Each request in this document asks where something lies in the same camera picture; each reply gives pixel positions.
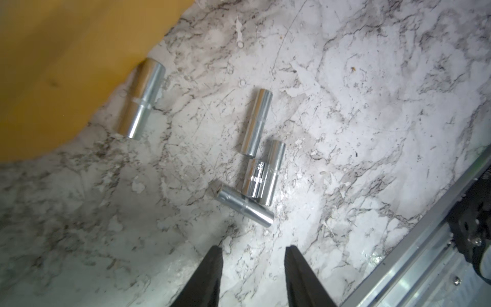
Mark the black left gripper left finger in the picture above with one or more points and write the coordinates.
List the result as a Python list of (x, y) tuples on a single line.
[(203, 288)]

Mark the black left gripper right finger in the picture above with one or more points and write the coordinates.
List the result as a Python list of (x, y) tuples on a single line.
[(302, 285)]

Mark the silver socket stubby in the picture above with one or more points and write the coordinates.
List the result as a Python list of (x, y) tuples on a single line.
[(254, 178)]

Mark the silver socket small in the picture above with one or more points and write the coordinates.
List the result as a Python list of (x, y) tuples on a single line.
[(275, 159)]

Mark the silver socket long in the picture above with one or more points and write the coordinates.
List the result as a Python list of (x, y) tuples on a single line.
[(256, 123)]

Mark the yellow storage box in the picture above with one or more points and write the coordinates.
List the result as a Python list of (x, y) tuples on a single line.
[(61, 60)]

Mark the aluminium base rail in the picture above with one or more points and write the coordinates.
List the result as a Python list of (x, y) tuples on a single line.
[(426, 268)]

